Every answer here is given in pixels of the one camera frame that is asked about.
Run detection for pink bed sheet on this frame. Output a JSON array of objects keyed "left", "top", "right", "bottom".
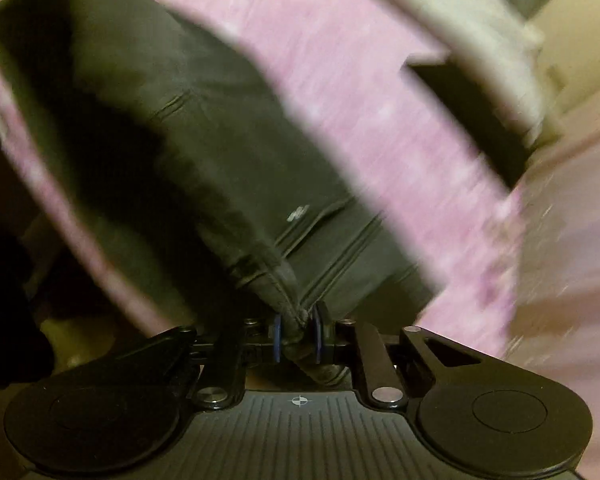
[{"left": 0, "top": 0, "right": 526, "bottom": 356}]

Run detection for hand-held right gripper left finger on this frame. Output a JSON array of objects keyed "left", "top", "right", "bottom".
[{"left": 145, "top": 313, "right": 284, "bottom": 410}]

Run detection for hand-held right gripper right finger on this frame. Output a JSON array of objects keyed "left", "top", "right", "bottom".
[{"left": 312, "top": 302, "right": 483, "bottom": 410}]

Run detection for dark grey pants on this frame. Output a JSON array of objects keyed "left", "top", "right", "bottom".
[{"left": 0, "top": 0, "right": 446, "bottom": 386}]

